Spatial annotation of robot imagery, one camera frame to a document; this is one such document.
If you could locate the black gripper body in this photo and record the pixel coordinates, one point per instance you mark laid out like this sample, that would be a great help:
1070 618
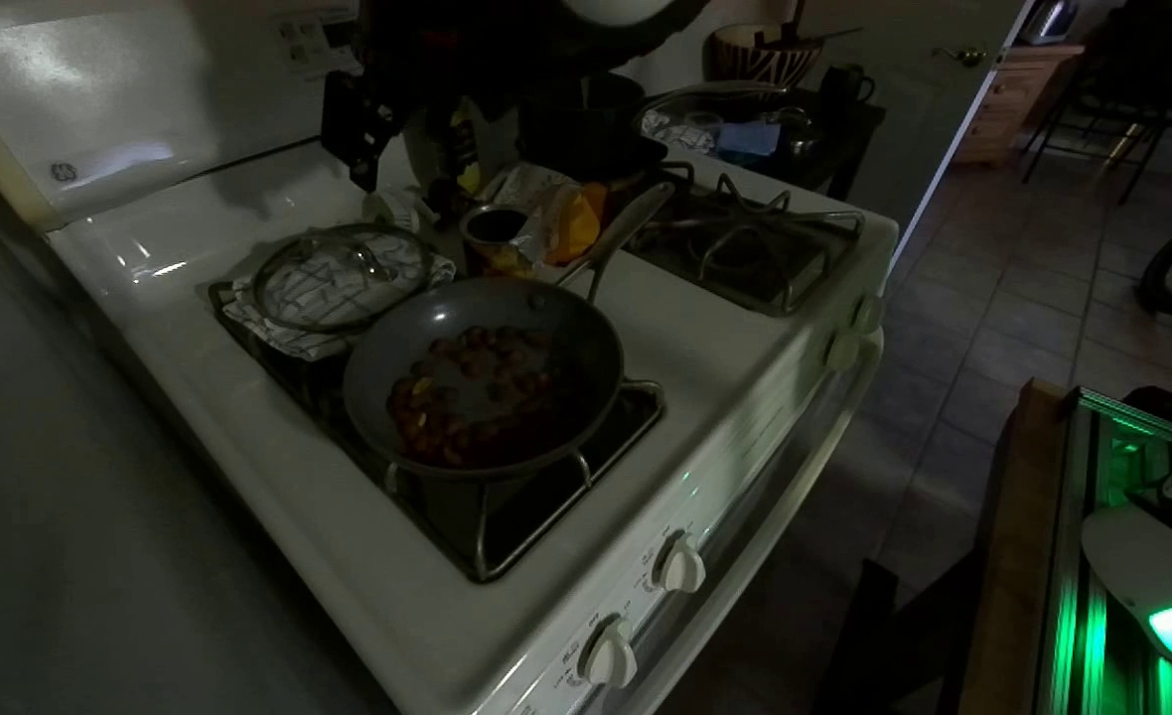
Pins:
350 110

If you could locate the grey frying pan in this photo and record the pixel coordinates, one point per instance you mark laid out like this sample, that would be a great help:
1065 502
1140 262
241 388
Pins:
479 311

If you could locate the small dark bowl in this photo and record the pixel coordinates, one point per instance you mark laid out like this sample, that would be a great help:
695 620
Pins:
489 229

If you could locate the checkered kitchen cloth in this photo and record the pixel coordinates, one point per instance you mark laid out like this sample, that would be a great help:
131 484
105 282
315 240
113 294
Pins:
248 326

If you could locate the white gas stove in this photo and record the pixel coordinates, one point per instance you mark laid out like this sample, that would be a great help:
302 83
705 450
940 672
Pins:
148 201

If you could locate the blue folded cloth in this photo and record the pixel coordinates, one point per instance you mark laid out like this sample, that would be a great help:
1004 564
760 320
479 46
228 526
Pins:
748 142

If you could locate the zebra pattern basket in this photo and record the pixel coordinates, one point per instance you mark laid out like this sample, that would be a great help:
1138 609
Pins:
760 57

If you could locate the black side cart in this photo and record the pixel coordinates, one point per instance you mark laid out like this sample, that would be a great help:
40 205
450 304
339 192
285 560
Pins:
837 152

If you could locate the dark mug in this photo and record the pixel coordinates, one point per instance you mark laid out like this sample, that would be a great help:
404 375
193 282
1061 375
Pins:
849 90

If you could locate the white stove knob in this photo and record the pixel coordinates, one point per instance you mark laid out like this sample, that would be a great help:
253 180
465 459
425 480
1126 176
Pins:
675 564
605 651

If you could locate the wooden cabinet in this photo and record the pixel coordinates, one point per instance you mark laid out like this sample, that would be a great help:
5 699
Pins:
1014 106

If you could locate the dark metal chair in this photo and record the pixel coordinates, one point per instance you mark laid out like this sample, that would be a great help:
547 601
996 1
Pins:
1114 91

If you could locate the white round device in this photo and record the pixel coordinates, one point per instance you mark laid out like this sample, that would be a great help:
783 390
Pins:
1140 556

